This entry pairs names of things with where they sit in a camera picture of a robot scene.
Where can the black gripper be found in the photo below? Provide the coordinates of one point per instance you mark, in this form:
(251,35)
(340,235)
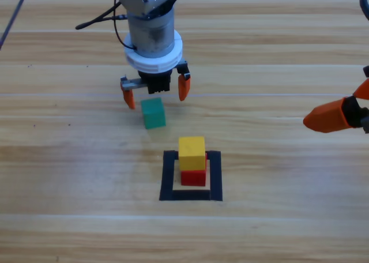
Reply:
(158,84)
(359,116)

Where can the green cube block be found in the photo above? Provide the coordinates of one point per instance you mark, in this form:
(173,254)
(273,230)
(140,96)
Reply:
(154,116)

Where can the yellow cube block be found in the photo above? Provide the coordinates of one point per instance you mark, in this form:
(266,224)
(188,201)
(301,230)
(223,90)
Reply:
(191,153)

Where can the red cube block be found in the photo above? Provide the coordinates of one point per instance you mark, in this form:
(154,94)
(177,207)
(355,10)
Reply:
(193,178)

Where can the black tape square outline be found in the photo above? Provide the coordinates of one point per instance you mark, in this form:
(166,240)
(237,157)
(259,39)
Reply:
(166,176)

